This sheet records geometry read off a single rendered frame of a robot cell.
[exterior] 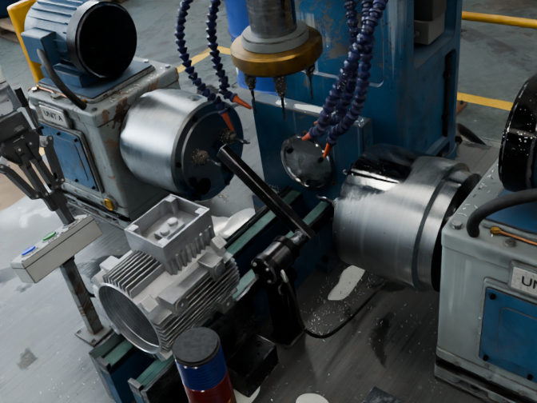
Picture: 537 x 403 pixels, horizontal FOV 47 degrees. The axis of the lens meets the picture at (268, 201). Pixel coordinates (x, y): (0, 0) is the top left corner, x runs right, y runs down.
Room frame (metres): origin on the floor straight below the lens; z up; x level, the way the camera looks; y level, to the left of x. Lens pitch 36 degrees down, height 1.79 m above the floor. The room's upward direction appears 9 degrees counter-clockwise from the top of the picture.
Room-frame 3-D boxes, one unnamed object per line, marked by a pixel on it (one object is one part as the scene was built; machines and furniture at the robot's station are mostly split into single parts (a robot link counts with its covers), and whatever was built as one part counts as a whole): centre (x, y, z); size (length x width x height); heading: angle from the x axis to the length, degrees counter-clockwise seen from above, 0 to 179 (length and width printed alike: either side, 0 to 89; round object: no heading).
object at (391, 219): (0.89, -0.28, 1.04); 0.41 x 0.25 x 0.25; 46
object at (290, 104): (1.23, -0.14, 0.97); 0.30 x 0.11 x 0.34; 46
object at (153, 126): (1.36, 0.22, 1.04); 0.37 x 0.25 x 0.25; 46
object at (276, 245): (0.98, -0.15, 0.92); 0.45 x 0.13 x 0.24; 136
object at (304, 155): (1.18, -0.10, 1.02); 0.15 x 0.02 x 0.15; 46
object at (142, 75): (1.53, 0.39, 0.99); 0.35 x 0.31 x 0.37; 46
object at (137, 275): (0.85, 0.21, 1.02); 0.20 x 0.19 x 0.19; 137
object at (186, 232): (0.88, 0.18, 1.11); 0.12 x 0.11 x 0.07; 137
